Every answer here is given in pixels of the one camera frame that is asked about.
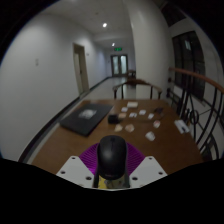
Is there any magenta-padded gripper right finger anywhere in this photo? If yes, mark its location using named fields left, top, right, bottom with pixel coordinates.
left=126, top=142, right=169, bottom=189

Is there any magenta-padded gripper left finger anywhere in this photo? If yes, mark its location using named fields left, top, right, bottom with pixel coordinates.
left=55, top=142, right=100, bottom=189

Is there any black computer mouse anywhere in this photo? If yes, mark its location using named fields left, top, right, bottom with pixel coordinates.
left=96, top=134, right=129, bottom=181

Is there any black closed laptop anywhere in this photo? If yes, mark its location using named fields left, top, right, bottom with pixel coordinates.
left=59, top=102, right=114, bottom=137

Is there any small black charger block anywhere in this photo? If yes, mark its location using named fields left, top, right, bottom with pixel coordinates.
left=107, top=114, right=121, bottom=125

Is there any wooden armchair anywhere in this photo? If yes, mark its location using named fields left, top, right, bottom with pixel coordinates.
left=112, top=78, right=164, bottom=100

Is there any white side door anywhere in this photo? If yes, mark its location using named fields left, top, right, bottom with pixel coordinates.
left=72, top=42, right=90, bottom=96

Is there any black railing with wooden handrail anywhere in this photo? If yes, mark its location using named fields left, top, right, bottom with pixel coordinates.
left=166, top=66, right=224, bottom=163

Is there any glass double door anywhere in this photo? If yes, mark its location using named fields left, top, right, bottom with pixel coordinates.
left=110, top=54, right=129, bottom=77

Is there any dark window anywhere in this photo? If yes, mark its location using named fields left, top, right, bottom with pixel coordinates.
left=171, top=30, right=207, bottom=101

